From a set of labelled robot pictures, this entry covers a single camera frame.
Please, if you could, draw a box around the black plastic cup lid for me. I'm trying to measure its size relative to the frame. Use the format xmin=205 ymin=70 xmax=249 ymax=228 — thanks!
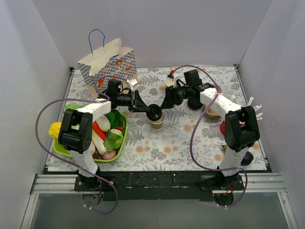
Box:
xmin=146 ymin=104 xmax=162 ymax=121

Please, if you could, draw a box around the brown paper coffee cup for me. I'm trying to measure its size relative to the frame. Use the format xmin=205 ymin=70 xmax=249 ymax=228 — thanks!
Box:
xmin=150 ymin=113 xmax=165 ymax=129

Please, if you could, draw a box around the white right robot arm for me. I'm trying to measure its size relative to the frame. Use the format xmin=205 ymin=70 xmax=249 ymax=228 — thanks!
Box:
xmin=161 ymin=70 xmax=260 ymax=190

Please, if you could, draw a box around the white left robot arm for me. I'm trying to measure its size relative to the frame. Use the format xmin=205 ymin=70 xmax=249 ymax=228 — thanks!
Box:
xmin=58 ymin=79 xmax=151 ymax=191

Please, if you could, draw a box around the floral table mat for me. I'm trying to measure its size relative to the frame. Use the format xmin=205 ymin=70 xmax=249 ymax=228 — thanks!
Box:
xmin=48 ymin=66 xmax=266 ymax=172

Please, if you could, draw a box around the green leafy vegetable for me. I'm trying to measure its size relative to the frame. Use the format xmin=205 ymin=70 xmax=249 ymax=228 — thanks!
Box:
xmin=105 ymin=109 xmax=121 ymax=129

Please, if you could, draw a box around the brown cardboard cup carrier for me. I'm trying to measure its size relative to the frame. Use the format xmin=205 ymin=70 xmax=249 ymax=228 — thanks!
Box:
xmin=203 ymin=84 xmax=222 ymax=119

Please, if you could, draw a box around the white radish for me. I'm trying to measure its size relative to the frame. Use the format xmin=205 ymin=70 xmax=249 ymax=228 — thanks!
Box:
xmin=96 ymin=115 xmax=111 ymax=132

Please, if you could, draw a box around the green cabbage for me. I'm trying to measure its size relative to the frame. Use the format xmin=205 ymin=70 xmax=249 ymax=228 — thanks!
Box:
xmin=103 ymin=129 xmax=124 ymax=152

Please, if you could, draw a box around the blue checkered paper bag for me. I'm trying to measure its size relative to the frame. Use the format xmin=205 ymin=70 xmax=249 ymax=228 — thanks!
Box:
xmin=78 ymin=29 xmax=137 ymax=98

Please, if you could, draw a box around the red chili pepper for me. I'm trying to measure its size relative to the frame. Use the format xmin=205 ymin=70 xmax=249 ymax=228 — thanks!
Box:
xmin=92 ymin=122 xmax=107 ymax=140

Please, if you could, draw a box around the green lettuce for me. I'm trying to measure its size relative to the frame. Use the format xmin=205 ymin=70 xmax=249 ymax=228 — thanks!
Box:
xmin=62 ymin=103 xmax=82 ymax=113

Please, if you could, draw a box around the pink onion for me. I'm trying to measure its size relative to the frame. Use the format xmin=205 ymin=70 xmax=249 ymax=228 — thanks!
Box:
xmin=102 ymin=150 xmax=117 ymax=160

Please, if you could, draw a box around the yellow corn toy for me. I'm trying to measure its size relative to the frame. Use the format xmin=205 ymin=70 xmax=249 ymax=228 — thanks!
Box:
xmin=48 ymin=122 xmax=61 ymax=140

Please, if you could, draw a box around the green vegetable basket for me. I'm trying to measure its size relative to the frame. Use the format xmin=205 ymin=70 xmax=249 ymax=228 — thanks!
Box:
xmin=52 ymin=112 xmax=129 ymax=163

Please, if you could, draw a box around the purple eggplant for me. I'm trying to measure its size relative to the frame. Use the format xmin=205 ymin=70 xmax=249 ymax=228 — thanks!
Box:
xmin=241 ymin=151 xmax=254 ymax=166

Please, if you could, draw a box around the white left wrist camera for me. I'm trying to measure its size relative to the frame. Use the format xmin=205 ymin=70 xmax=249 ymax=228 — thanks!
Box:
xmin=126 ymin=79 xmax=138 ymax=91

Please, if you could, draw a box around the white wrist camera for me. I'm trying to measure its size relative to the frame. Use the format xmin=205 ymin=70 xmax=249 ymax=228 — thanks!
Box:
xmin=126 ymin=79 xmax=138 ymax=91
xmin=166 ymin=70 xmax=180 ymax=87

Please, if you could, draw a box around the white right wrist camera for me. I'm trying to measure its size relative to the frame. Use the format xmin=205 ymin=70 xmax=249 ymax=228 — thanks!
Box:
xmin=166 ymin=70 xmax=180 ymax=87

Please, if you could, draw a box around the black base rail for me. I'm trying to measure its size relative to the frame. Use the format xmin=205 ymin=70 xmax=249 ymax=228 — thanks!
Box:
xmin=74 ymin=171 xmax=244 ymax=201

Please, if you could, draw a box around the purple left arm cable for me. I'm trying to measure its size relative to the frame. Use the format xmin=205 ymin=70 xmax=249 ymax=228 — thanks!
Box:
xmin=34 ymin=75 xmax=134 ymax=214

